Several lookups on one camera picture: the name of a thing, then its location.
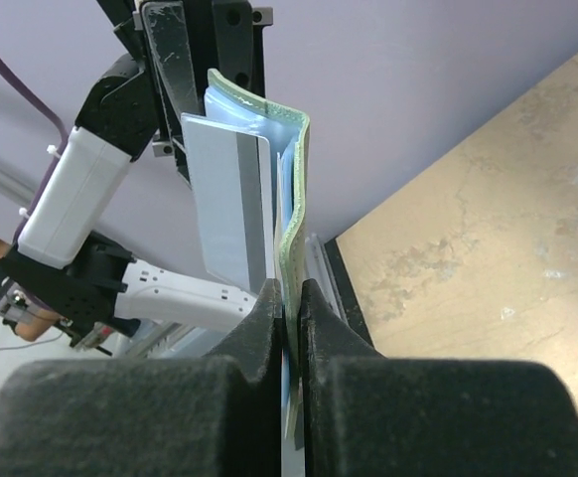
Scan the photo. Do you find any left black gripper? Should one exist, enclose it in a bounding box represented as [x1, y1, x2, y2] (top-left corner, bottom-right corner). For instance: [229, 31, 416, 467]
[94, 1, 273, 182]

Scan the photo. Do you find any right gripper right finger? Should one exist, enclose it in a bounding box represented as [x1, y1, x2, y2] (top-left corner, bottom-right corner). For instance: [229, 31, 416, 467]
[300, 279, 578, 476]

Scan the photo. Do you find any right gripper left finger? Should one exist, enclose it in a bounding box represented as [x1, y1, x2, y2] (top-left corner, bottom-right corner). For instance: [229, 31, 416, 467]
[0, 279, 282, 476]

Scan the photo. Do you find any green leather card holder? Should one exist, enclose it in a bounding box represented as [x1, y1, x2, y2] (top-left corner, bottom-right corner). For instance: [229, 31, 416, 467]
[207, 69, 310, 439]

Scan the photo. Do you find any white striped credit card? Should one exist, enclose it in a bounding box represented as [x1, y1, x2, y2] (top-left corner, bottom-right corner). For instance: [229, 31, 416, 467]
[181, 113, 274, 294]

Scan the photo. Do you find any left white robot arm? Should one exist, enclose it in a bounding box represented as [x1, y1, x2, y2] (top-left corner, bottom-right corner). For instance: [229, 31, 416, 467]
[1, 1, 273, 340]

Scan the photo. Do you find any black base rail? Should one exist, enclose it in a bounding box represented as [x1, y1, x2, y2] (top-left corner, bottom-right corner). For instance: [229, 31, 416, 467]
[305, 234, 373, 347]

